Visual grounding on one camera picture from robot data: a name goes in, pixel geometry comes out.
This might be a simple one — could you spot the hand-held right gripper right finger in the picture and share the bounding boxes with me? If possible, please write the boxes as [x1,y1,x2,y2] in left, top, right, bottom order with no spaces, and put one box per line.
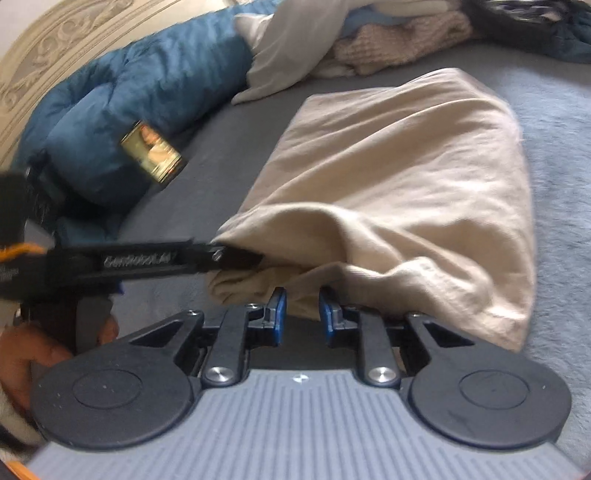
[318,285,476,387]

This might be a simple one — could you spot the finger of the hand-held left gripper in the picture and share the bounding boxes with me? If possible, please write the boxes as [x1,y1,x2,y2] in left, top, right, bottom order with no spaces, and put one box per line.
[204,244,267,271]

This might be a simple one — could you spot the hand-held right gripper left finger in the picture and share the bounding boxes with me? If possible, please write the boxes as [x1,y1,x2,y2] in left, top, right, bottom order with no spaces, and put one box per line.
[129,286,289,388]

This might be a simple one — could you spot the beige pants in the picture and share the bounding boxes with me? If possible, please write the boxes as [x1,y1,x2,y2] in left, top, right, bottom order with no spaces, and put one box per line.
[208,67,539,354]

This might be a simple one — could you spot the person's left hand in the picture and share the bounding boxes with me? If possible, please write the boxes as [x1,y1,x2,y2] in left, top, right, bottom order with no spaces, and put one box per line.
[0,316,122,418]

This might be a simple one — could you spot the black smartphone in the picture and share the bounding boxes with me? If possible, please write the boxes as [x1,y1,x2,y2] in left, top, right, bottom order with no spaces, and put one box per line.
[119,119,189,185]

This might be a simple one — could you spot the blue pillow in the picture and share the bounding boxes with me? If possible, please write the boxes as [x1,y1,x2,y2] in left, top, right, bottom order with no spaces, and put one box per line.
[11,2,282,241]

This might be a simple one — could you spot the white cloth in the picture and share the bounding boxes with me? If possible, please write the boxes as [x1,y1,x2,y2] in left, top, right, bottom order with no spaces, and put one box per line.
[231,0,370,106]

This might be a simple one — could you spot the carved beige headboard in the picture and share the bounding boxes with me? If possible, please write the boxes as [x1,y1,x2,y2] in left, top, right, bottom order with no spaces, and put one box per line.
[0,0,234,167]

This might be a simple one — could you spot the pink checked knit garment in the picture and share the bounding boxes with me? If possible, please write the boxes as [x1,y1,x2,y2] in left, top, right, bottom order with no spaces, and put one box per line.
[318,10,476,77]

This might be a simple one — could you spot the light blue garment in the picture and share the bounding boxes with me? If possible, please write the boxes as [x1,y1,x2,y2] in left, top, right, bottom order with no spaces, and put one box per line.
[344,9,402,35]

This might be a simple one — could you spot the grey bed sheet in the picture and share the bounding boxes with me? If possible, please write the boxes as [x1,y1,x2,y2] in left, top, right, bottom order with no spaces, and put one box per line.
[106,39,591,462]

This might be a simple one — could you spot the dark patterned garment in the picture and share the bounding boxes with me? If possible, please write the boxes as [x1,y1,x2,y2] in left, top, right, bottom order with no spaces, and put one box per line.
[462,0,591,65]

